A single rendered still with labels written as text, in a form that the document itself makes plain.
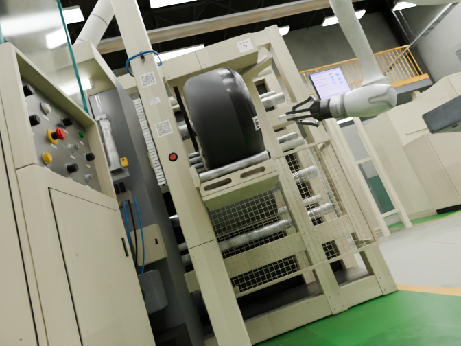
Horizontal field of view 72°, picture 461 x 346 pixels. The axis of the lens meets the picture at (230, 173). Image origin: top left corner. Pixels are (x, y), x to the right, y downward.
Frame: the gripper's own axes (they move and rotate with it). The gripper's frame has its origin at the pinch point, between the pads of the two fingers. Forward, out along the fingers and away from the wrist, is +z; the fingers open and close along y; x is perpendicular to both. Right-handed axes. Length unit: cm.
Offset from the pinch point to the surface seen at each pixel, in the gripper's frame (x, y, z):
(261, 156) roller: -3.6, 15.2, 16.2
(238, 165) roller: -12.0, 15.6, 23.6
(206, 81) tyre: -4.1, -23.7, 33.6
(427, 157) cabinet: 427, 189, 31
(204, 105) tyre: -13.9, -14.3, 30.1
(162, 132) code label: -19, -7, 59
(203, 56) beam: 40, -39, 71
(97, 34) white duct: 14, -74, 131
